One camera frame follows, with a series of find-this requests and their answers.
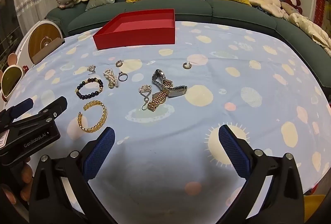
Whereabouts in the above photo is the gold braided bangle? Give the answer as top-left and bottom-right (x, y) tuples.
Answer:
(78, 100), (108, 133)

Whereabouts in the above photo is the red shallow box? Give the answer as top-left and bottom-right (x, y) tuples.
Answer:
(92, 8), (176, 51)

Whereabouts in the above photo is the dark blue patterned cloth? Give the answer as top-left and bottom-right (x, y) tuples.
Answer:
(255, 5), (272, 16)

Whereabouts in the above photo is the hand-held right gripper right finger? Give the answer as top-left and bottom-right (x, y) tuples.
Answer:
(218, 124), (306, 224)

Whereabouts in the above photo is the white framed oval mirror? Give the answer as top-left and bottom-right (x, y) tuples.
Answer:
(0, 65), (26, 101)

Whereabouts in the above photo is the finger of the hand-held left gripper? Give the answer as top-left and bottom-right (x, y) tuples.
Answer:
(10, 96), (68, 134)
(0, 98), (35, 126)

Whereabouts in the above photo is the dark green sofa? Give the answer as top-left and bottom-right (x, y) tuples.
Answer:
(44, 0), (331, 87)

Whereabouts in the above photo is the silver wristwatch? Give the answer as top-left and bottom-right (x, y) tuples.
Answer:
(151, 69), (188, 98)

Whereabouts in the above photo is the beige quilt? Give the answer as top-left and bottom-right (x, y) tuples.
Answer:
(283, 12), (331, 57)

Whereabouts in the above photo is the dark bead bracelet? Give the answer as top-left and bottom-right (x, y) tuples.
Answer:
(76, 78), (104, 100)

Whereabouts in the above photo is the blue planet print tablecloth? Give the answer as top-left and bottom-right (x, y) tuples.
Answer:
(4, 21), (330, 224)

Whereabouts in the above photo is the tan plush cushion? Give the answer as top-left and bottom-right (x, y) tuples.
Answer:
(281, 1), (298, 16)

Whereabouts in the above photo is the brown flat pad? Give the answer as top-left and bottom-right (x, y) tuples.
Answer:
(32, 38), (65, 64)

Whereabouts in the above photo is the white exercise bike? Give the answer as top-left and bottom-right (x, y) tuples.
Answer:
(16, 19), (65, 69)

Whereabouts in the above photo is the person's left hand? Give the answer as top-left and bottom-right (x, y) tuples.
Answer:
(0, 159), (35, 205)

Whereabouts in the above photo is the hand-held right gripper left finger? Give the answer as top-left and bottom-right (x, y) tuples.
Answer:
(28, 126), (115, 224)

